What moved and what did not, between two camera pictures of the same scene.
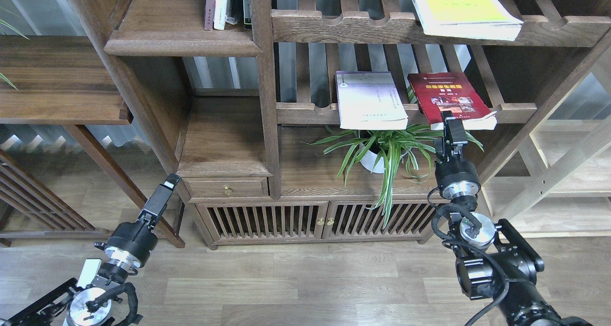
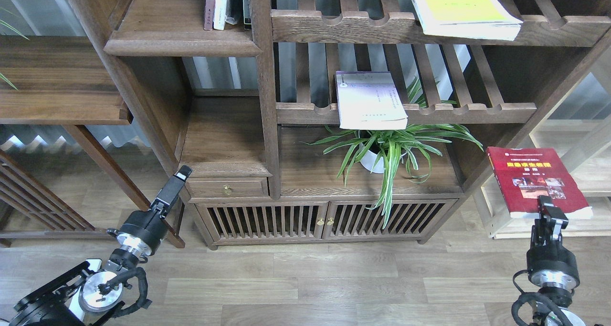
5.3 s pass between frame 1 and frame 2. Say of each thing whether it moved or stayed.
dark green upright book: stayed
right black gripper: moved
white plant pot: stayed
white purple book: stayed
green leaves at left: stayed
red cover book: moved
